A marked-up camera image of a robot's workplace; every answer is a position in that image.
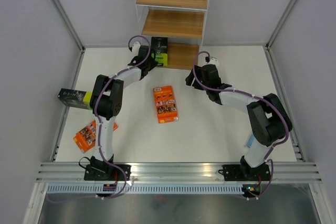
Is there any middle wooden shelf board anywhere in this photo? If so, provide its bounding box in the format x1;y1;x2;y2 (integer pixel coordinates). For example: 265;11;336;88
142;9;204;39

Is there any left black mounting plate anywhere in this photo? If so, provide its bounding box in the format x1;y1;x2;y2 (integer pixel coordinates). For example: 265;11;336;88
84;164;131;182

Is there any aluminium corner post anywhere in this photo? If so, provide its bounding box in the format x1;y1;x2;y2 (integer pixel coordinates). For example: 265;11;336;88
265;0;298;50
51;0;85;52

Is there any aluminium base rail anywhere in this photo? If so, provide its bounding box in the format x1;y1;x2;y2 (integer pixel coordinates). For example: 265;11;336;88
35;162;322;184

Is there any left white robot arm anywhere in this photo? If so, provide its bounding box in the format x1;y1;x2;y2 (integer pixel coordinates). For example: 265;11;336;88
84;44;158;180

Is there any orange razor box centre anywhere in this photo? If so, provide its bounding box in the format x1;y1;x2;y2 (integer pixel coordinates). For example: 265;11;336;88
153;86;179;124

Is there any bottom wooden shelf board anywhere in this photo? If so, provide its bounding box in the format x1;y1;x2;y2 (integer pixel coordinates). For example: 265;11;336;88
161;42;199;70

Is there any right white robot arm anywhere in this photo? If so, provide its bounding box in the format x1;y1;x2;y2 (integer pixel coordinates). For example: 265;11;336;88
185;64;292;179

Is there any black green razor box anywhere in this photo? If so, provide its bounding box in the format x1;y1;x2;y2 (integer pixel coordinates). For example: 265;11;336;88
58;88;92;110
151;37;168;67

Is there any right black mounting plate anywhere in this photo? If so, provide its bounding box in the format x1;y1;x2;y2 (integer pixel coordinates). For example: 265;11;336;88
218;164;271;182

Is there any white wire shelf rack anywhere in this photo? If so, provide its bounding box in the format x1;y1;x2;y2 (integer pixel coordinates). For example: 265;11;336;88
134;0;209;69

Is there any orange razor box left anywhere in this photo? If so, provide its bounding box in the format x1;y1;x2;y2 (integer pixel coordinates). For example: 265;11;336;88
73;120;118;158

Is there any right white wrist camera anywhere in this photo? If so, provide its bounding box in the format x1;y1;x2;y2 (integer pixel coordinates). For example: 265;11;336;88
205;57;219;67

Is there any slotted cable duct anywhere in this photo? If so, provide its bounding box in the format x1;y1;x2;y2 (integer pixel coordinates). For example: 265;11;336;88
47;183;244;195

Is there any left aluminium corner post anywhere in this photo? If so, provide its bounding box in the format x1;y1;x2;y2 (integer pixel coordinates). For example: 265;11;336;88
51;0;85;52

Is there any orange razor box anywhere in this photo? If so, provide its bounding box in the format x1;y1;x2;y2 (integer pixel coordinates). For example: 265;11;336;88
153;86;179;124
73;120;118;158

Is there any black mounting plate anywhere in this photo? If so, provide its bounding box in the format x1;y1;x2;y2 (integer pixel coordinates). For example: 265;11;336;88
218;164;271;182
84;164;131;182

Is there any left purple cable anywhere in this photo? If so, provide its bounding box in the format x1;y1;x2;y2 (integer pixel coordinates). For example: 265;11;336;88
47;35;155;204

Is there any blue clear razor blister pack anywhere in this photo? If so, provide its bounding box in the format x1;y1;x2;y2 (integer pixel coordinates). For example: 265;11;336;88
245;133;255;148

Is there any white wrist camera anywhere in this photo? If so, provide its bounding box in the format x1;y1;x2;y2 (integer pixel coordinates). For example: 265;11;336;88
205;57;219;67
129;41;141;54

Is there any right aluminium corner post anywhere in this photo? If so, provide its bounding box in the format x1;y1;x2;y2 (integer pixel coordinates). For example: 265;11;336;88
265;0;298;50

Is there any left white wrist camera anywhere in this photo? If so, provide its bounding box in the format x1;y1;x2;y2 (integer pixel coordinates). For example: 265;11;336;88
129;41;141;54

